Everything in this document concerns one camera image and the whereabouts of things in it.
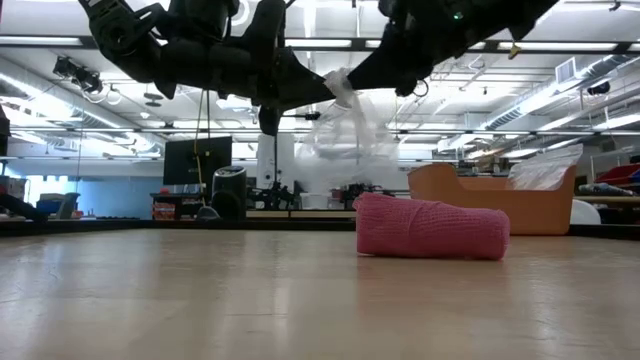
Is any black ceiling speaker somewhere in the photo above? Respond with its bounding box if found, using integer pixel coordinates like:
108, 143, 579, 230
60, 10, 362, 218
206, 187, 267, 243
586, 79, 612, 97

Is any pink elastic bandage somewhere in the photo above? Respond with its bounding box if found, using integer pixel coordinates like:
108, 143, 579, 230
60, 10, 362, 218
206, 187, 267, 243
352, 192, 512, 262

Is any black cylindrical appliance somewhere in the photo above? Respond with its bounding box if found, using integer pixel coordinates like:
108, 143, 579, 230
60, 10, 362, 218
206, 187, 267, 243
211, 165, 248, 221

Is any grey-green bundle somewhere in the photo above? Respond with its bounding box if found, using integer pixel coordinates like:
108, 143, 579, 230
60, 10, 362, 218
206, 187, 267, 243
577, 182, 635, 197

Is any orange plastic bin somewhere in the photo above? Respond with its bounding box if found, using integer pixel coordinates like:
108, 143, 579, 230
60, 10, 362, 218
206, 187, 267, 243
407, 163, 578, 237

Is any white round object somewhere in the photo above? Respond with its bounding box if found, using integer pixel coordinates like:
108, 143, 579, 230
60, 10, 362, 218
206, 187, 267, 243
569, 198, 602, 226

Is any clear plastic bag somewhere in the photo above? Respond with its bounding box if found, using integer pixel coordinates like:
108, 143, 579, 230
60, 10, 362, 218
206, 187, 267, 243
507, 143, 585, 192
293, 67, 402, 197

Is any black ceiling camera with cable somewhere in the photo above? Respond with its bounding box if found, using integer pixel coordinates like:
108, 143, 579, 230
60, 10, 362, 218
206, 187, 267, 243
51, 55, 122, 107
394, 74, 430, 99

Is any black sloped object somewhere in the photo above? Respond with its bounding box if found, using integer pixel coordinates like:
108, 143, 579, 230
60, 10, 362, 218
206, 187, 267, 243
0, 192, 50, 224

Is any red storage bin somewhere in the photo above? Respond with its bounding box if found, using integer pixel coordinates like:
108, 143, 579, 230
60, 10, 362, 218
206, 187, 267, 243
594, 163, 640, 187

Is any black monitor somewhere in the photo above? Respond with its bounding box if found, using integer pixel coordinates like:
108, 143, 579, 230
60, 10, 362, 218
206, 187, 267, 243
163, 136, 234, 187

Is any yellow hanging cord tag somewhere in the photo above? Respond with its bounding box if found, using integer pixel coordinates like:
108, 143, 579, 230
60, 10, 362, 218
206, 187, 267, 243
508, 30, 523, 61

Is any black and yellow hanging cable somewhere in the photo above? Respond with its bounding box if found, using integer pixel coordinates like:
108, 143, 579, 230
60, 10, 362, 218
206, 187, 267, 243
193, 89, 212, 207

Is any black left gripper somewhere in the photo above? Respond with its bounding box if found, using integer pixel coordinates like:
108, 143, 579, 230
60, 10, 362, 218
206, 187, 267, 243
248, 0, 336, 138

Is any wooden background table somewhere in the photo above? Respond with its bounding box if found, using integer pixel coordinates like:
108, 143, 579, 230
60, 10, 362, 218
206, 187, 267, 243
245, 208, 358, 222

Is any blue storage bin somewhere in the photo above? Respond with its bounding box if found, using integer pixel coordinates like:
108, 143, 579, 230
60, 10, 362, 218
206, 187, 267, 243
35, 192, 81, 220

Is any white cable ring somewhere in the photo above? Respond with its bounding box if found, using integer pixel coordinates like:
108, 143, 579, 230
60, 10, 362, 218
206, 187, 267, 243
234, 0, 252, 27

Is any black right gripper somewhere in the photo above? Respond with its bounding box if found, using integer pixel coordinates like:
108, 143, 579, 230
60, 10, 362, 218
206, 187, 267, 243
346, 0, 482, 92

